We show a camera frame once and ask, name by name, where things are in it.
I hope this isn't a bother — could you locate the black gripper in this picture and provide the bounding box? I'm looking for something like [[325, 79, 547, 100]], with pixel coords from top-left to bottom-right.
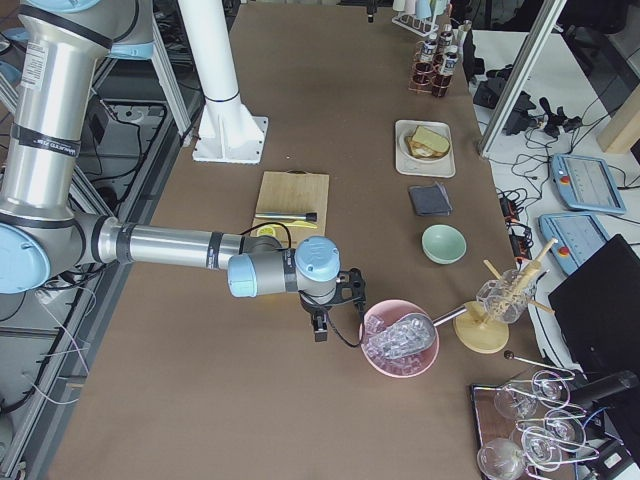
[[366, 0, 376, 23], [299, 268, 366, 342]]

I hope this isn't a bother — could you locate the bread slice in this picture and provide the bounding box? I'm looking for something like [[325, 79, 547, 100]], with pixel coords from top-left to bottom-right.
[[405, 139, 444, 159], [411, 126, 450, 153]]

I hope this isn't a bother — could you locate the white round plate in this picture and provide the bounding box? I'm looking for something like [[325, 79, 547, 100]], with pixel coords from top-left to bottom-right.
[[398, 122, 451, 161]]

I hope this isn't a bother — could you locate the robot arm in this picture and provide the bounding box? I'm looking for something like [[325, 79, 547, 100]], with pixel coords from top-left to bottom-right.
[[1, 1, 366, 341]]

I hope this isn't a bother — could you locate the cream rabbit tray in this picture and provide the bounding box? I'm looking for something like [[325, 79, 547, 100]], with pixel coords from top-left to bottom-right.
[[395, 120, 456, 178]]

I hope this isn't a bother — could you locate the wine glass rack tray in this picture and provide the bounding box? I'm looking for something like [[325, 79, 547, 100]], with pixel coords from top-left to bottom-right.
[[469, 367, 640, 480]]

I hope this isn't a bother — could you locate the white cup rack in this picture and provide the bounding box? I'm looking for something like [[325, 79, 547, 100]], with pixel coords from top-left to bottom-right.
[[392, 0, 449, 37]]

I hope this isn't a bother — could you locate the left tea bottle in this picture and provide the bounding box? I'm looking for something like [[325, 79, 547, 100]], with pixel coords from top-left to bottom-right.
[[415, 33, 438, 74]]

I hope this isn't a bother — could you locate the tea bottle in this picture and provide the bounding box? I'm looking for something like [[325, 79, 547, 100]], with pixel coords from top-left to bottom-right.
[[431, 45, 458, 98], [415, 33, 438, 74], [436, 24, 453, 55]]

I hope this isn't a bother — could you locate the pink ice bowl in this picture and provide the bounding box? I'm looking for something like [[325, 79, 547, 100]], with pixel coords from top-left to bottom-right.
[[361, 299, 439, 378]]

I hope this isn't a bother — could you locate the right tea bottle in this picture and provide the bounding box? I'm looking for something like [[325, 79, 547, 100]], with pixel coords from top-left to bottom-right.
[[436, 24, 453, 55]]

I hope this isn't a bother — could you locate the steel ice scoop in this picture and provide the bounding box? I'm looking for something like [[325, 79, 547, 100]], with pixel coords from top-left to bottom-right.
[[364, 306, 467, 360]]

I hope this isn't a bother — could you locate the front tea bottle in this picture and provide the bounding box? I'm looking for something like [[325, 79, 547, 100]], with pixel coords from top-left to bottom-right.
[[431, 45, 458, 98]]

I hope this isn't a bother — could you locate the yellow plastic knife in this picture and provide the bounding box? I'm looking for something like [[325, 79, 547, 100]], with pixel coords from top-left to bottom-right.
[[288, 220, 318, 229]]

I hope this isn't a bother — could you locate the half lemon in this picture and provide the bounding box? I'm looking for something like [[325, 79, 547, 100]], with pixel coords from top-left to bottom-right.
[[257, 225, 277, 238]]

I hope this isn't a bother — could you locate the bamboo cutting board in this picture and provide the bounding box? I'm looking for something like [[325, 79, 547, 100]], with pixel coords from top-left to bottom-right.
[[255, 171, 330, 246]]

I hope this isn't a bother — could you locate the green ceramic bowl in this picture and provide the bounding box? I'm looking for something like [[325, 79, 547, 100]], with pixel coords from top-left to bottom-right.
[[421, 224, 467, 265]]

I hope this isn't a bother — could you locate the wooden cup stand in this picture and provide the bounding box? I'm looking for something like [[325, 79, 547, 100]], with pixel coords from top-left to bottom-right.
[[454, 238, 558, 354]]

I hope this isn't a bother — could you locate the grey folded cloth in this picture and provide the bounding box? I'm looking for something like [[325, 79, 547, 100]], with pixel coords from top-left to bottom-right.
[[408, 182, 453, 216]]

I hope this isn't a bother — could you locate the glass mug on stand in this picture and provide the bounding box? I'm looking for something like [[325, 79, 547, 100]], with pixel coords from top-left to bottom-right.
[[476, 270, 535, 324]]

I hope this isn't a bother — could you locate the upper teach pendant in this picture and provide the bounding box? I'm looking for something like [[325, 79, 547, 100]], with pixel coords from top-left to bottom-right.
[[550, 154, 627, 215]]

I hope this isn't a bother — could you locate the teach pendant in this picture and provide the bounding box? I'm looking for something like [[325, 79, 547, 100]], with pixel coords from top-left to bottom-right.
[[550, 154, 627, 215], [538, 212, 610, 275]]

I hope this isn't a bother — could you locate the lower teach pendant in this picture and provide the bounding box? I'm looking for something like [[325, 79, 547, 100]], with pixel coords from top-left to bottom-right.
[[538, 212, 610, 275]]

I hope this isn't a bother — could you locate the black laptop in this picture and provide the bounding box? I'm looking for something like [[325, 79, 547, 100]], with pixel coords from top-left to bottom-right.
[[549, 234, 639, 374]]

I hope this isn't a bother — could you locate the copper wire bottle rack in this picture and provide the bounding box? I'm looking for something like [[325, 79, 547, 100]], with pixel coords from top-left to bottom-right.
[[409, 42, 444, 95]]

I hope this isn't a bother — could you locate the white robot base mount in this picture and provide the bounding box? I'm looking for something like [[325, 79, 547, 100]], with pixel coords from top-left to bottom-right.
[[179, 0, 268, 165]]

